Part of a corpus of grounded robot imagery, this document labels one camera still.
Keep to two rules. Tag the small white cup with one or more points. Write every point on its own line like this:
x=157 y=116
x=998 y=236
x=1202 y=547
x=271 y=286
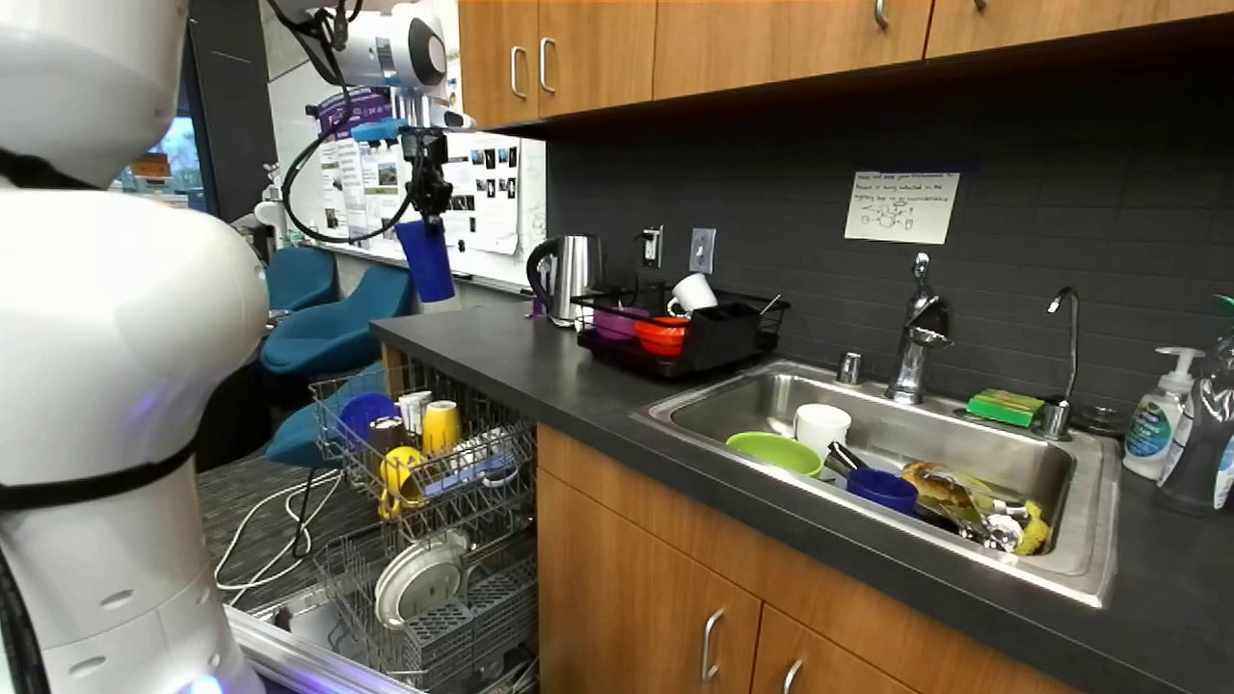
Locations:
x=414 y=412

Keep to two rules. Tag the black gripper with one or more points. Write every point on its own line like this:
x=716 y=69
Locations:
x=426 y=155

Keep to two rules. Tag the white poster with photos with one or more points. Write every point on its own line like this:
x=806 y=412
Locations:
x=496 y=196

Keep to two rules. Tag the white soap pump dispenser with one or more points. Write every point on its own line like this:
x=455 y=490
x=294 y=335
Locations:
x=1154 y=435

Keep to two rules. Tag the green sponge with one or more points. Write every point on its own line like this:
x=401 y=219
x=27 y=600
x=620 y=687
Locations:
x=1004 y=408

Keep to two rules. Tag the thin gooseneck water tap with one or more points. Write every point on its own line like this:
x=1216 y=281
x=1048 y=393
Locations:
x=1066 y=371

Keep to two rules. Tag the wall power outlet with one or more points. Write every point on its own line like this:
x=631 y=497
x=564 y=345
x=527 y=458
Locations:
x=653 y=246

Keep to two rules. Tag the white cup in sink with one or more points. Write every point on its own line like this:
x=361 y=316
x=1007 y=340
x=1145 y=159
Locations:
x=823 y=426

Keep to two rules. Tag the white paper notice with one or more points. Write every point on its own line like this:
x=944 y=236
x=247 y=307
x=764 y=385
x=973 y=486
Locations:
x=899 y=205

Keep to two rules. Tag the black dish drying rack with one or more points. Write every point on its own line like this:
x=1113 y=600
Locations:
x=726 y=335

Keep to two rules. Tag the yellow plastic cup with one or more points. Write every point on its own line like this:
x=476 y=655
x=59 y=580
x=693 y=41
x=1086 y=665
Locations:
x=440 y=426

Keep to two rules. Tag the wall light switch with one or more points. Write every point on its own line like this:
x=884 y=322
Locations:
x=703 y=249

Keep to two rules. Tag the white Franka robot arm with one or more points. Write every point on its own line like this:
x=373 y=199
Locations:
x=116 y=348

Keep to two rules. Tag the chrome kitchen faucet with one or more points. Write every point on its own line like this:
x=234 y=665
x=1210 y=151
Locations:
x=911 y=359

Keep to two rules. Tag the bright window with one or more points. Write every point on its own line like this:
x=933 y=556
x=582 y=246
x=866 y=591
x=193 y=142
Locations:
x=176 y=159

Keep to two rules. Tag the purple header poster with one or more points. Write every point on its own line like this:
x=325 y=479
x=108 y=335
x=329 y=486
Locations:
x=347 y=179

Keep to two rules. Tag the blue plastic container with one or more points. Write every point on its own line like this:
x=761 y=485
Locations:
x=879 y=486

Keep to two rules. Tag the dishwasher door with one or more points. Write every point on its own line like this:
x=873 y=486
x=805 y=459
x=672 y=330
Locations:
x=292 y=648

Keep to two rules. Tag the white ceramic mug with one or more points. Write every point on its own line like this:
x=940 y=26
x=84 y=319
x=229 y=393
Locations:
x=693 y=295

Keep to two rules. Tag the blue plastic bowl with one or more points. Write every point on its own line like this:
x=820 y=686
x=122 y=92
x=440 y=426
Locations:
x=369 y=418

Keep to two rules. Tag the green plastic plate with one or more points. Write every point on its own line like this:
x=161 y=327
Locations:
x=774 y=454

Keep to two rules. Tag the stainless steel sink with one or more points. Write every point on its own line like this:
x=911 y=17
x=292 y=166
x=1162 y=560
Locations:
x=977 y=450

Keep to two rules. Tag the yellow rag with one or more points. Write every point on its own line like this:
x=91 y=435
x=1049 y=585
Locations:
x=959 y=497

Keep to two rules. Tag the orange plastic bowl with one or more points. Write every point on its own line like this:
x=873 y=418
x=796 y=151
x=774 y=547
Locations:
x=665 y=337

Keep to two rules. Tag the whiteboard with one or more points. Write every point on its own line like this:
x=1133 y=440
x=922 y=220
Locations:
x=527 y=196

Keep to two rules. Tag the wooden base cabinet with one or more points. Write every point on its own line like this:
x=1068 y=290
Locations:
x=620 y=605

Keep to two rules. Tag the blue plastic cup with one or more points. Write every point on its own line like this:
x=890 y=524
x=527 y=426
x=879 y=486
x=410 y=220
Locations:
x=426 y=265

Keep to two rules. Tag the white dinner plate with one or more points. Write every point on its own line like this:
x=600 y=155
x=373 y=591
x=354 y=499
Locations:
x=414 y=580

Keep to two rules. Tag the purple plastic bowl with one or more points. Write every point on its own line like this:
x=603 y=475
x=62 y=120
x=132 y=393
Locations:
x=620 y=327

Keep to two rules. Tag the wooden wall cabinet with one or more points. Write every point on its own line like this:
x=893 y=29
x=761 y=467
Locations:
x=774 y=41

